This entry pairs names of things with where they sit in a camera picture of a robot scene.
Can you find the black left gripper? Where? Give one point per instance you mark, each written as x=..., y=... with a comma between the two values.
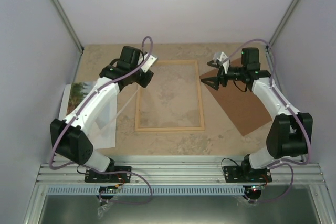
x=144, y=83

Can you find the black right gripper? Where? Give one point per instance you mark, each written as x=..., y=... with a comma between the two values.
x=215, y=80

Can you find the light wooden picture frame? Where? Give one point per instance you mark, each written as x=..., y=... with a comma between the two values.
x=170, y=128

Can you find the white photo mat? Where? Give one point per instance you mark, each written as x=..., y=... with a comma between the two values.
x=123, y=108

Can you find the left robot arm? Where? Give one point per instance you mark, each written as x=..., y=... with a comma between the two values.
x=71, y=137

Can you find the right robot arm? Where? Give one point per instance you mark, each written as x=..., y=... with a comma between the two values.
x=289, y=138

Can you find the landscape photo print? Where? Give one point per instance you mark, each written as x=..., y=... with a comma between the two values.
x=73, y=95

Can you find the brown backing board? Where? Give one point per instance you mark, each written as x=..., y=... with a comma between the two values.
x=244, y=109

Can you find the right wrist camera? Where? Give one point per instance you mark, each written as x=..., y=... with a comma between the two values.
x=222, y=60

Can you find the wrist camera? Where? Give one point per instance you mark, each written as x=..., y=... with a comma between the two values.
x=222, y=60
x=149, y=60

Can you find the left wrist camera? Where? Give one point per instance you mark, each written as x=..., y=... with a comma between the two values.
x=149, y=60

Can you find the aluminium mounting rail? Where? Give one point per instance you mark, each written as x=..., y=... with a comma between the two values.
x=181, y=170

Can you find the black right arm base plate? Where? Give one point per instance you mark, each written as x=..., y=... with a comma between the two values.
x=238, y=174

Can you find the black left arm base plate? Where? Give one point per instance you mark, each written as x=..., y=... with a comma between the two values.
x=123, y=176

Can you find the left aluminium corner post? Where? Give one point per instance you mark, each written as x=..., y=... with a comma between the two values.
x=63, y=16

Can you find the aluminium corner post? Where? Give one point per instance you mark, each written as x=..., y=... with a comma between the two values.
x=284, y=20
x=63, y=16

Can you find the slotted grey cable duct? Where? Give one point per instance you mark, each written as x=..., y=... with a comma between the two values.
x=141, y=190

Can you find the right aluminium corner post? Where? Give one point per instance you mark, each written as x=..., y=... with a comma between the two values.
x=284, y=20

